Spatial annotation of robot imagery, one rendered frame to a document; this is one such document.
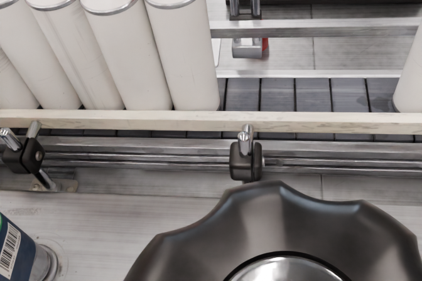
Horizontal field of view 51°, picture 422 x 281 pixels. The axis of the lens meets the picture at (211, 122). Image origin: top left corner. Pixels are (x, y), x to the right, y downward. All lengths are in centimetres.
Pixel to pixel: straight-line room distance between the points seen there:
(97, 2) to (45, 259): 22
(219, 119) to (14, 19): 21
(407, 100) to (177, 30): 24
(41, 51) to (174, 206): 19
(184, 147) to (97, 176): 12
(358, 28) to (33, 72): 32
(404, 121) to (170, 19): 23
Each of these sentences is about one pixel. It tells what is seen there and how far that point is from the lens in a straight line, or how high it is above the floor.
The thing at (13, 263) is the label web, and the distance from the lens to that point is 38.
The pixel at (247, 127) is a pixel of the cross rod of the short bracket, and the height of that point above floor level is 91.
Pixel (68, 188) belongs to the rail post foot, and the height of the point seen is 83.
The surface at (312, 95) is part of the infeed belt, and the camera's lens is 49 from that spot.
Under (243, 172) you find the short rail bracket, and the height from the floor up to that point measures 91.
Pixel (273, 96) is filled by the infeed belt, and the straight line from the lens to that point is 49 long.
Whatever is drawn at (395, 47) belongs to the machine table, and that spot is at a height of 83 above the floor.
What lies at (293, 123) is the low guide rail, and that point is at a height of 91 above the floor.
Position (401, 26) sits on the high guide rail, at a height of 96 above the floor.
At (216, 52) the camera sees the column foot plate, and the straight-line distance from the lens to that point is 61.
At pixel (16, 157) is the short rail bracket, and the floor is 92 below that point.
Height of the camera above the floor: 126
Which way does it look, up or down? 54 degrees down
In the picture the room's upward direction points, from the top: 10 degrees counter-clockwise
